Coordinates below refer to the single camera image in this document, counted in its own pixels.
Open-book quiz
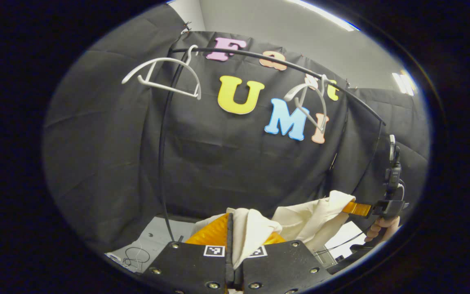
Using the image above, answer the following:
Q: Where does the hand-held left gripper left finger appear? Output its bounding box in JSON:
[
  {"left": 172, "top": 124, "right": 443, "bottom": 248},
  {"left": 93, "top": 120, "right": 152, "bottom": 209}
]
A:
[{"left": 140, "top": 212, "right": 236, "bottom": 294}]

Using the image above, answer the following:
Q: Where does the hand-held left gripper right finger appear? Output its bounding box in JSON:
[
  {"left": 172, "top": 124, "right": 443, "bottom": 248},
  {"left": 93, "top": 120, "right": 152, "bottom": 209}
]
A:
[{"left": 235, "top": 231, "right": 334, "bottom": 294}]

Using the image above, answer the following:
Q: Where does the cream shirt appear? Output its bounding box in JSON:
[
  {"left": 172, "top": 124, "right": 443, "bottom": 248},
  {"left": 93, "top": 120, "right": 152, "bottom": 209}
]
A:
[{"left": 194, "top": 190, "right": 356, "bottom": 270}]

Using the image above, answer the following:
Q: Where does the white plastic hanger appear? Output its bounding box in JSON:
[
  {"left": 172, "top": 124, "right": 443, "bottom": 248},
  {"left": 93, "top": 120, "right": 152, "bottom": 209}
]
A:
[
  {"left": 121, "top": 45, "right": 202, "bottom": 101},
  {"left": 283, "top": 74, "right": 329, "bottom": 134}
]

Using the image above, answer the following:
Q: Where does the black clothes rack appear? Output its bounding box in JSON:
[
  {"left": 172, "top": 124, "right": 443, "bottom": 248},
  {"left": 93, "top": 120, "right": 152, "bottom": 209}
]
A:
[{"left": 158, "top": 46, "right": 387, "bottom": 244}]

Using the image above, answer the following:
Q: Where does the black backdrop cloth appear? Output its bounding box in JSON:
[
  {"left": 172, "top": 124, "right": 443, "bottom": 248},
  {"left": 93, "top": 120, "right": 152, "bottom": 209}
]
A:
[{"left": 42, "top": 4, "right": 431, "bottom": 252}]

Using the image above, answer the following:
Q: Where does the long ceiling light panel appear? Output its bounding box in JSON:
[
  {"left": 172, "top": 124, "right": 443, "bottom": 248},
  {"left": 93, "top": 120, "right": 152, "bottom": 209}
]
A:
[{"left": 287, "top": 0, "right": 360, "bottom": 32}]

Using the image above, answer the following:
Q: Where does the black floor cable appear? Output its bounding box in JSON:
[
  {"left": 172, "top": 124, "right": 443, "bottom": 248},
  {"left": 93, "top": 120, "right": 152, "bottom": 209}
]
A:
[{"left": 122, "top": 246, "right": 151, "bottom": 270}]

